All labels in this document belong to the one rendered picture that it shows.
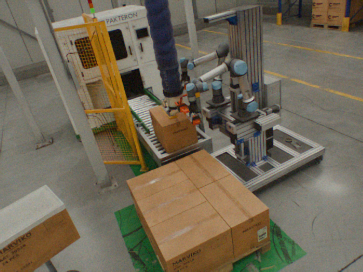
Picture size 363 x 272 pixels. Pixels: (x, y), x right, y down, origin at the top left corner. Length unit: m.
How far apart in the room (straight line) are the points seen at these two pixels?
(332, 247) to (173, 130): 1.98
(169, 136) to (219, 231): 1.34
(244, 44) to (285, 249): 2.03
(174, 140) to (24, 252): 1.86
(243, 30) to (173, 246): 2.07
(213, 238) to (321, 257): 1.09
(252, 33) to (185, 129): 1.28
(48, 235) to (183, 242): 1.07
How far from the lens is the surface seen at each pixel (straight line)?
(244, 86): 2.79
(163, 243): 2.58
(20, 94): 5.82
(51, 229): 2.63
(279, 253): 3.12
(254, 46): 3.14
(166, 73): 3.06
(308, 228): 3.35
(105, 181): 4.20
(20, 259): 2.68
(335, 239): 3.30
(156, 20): 2.93
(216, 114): 3.46
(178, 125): 3.38
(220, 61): 3.43
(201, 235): 2.56
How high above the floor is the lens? 2.48
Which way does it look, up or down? 30 degrees down
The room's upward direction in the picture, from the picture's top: 11 degrees counter-clockwise
